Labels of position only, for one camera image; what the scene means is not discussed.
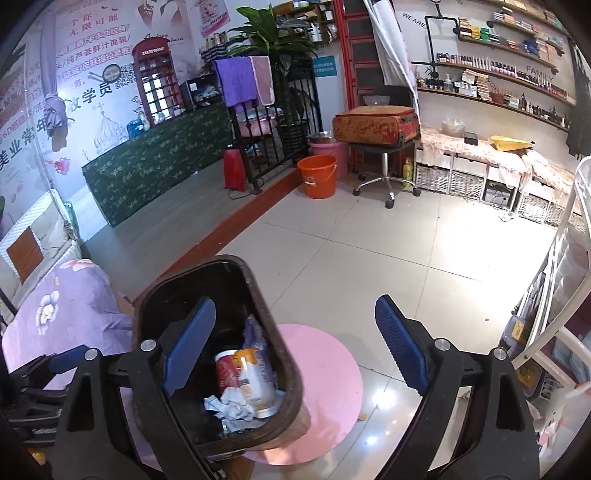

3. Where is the white paper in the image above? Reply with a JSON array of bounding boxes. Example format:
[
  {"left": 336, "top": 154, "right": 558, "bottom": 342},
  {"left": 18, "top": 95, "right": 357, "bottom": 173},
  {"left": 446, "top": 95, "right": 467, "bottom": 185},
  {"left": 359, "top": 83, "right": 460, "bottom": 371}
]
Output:
[{"left": 204, "top": 387, "right": 256, "bottom": 435}]

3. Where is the red paper cup black lid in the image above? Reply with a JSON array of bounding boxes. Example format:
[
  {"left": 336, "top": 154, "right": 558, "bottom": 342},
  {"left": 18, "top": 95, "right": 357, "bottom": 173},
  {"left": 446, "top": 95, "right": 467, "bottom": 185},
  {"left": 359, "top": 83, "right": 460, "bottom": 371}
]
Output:
[{"left": 214, "top": 349, "right": 239, "bottom": 395}]

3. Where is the purple plastic snack wrapper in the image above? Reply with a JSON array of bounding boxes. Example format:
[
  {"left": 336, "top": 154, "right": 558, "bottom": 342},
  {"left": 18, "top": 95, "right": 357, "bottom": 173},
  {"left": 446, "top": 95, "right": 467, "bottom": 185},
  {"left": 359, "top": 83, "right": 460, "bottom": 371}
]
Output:
[{"left": 242, "top": 315, "right": 269, "bottom": 365}]

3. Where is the dark brown trash bin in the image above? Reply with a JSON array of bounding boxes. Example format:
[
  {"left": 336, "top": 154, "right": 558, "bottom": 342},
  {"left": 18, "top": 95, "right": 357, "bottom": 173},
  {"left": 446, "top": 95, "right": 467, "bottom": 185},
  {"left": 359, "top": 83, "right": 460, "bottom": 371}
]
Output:
[{"left": 132, "top": 254, "right": 312, "bottom": 462}]

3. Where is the purple floral tablecloth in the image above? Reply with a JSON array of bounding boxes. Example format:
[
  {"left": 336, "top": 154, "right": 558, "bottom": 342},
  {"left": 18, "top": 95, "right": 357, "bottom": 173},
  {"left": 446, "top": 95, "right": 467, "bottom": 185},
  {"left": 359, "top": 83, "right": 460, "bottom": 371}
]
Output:
[{"left": 0, "top": 257, "right": 158, "bottom": 462}]

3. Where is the brown cushion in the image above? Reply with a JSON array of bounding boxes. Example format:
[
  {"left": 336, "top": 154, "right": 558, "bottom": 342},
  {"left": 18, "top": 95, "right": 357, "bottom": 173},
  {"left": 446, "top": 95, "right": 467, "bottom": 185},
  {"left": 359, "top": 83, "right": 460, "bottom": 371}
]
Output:
[{"left": 7, "top": 227, "right": 43, "bottom": 283}]

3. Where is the white sofa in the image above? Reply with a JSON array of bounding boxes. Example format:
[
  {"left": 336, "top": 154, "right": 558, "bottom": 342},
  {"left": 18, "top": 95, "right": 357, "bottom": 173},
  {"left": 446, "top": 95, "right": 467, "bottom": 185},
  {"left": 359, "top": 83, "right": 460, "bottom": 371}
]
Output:
[{"left": 1, "top": 189, "right": 82, "bottom": 324}]

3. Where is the pink round floor mat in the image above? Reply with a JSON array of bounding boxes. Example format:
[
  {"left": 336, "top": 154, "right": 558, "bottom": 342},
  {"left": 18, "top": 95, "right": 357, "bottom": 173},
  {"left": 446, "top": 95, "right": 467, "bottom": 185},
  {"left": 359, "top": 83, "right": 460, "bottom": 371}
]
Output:
[{"left": 245, "top": 324, "right": 363, "bottom": 466}]

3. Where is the green patterned counter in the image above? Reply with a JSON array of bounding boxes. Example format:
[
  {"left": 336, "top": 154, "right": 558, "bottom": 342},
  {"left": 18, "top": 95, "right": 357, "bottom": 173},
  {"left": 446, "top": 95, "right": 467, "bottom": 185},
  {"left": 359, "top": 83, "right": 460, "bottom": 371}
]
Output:
[{"left": 82, "top": 103, "right": 232, "bottom": 227}]

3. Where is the yellow tray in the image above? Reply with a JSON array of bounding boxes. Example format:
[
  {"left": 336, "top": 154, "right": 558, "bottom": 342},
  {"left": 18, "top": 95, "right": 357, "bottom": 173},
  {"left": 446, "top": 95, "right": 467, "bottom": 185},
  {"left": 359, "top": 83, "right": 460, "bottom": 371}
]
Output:
[{"left": 490, "top": 135, "right": 534, "bottom": 152}]

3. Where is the black swivel stool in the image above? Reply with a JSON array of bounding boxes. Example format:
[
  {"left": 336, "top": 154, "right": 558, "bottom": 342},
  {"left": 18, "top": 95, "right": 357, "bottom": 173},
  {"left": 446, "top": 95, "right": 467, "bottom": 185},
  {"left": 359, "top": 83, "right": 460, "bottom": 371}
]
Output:
[{"left": 349, "top": 140, "right": 422, "bottom": 209}]

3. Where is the orange plastic bucket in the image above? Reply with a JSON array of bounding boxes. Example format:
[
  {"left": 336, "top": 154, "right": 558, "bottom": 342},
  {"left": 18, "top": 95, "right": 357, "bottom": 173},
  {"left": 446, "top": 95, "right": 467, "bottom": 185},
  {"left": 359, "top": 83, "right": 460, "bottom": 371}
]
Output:
[{"left": 297, "top": 155, "right": 337, "bottom": 200}]

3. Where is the pink plastic bucket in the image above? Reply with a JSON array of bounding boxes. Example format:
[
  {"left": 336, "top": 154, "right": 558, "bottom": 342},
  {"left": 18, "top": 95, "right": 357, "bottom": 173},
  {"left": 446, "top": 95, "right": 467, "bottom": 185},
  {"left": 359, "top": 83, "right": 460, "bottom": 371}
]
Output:
[{"left": 310, "top": 142, "right": 349, "bottom": 179}]

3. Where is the orange patterned suitcase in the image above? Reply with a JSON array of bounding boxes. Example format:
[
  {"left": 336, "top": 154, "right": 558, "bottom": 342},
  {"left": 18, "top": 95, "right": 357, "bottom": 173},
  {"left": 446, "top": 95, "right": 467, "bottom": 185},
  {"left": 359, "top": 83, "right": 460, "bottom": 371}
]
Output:
[{"left": 332, "top": 105, "right": 421, "bottom": 146}]

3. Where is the red telephone booth cabinet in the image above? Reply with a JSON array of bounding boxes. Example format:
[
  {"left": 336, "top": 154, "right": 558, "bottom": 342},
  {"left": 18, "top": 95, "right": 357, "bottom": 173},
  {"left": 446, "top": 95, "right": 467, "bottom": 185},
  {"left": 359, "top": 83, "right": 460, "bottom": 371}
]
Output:
[{"left": 132, "top": 37, "right": 183, "bottom": 127}]

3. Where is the black metal rack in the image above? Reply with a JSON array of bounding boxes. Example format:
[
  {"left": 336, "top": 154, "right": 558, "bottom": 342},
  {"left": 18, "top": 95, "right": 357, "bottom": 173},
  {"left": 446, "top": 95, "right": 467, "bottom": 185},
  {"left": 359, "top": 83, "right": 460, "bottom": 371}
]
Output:
[{"left": 228, "top": 58, "right": 322, "bottom": 194}]

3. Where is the purple towel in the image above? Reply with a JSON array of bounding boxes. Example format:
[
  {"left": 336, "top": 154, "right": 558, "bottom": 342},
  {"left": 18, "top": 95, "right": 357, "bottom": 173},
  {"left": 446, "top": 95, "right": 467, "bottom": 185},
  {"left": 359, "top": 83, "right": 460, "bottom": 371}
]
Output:
[{"left": 214, "top": 57, "right": 257, "bottom": 107}]

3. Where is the red ladder shelf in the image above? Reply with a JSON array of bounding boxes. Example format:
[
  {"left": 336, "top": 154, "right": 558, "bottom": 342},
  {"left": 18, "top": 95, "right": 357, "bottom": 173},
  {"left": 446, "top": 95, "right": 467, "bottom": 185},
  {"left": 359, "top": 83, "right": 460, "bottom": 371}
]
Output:
[{"left": 334, "top": 0, "right": 397, "bottom": 109}]

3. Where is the pink towel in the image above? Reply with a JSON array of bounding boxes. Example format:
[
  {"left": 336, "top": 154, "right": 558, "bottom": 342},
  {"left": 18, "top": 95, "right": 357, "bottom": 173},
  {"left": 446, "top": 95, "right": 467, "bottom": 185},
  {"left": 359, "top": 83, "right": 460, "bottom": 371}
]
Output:
[{"left": 249, "top": 56, "right": 276, "bottom": 106}]

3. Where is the green potted plant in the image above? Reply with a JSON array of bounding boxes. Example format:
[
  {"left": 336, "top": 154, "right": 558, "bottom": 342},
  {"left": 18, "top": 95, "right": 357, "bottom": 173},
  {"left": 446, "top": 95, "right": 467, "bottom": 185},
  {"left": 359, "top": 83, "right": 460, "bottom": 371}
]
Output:
[{"left": 227, "top": 4, "right": 320, "bottom": 126}]

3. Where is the white metal shelf frame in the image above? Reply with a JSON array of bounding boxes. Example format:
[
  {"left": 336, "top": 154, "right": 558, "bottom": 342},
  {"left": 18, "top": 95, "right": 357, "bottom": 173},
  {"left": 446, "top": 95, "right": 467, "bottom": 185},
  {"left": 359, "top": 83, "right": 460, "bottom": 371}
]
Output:
[{"left": 504, "top": 157, "right": 590, "bottom": 391}]

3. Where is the blue wall sign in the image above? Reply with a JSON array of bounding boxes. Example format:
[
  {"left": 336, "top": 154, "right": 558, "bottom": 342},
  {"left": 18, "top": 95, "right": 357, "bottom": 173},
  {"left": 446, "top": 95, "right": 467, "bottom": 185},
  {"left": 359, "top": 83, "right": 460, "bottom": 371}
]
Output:
[{"left": 312, "top": 55, "right": 338, "bottom": 78}]

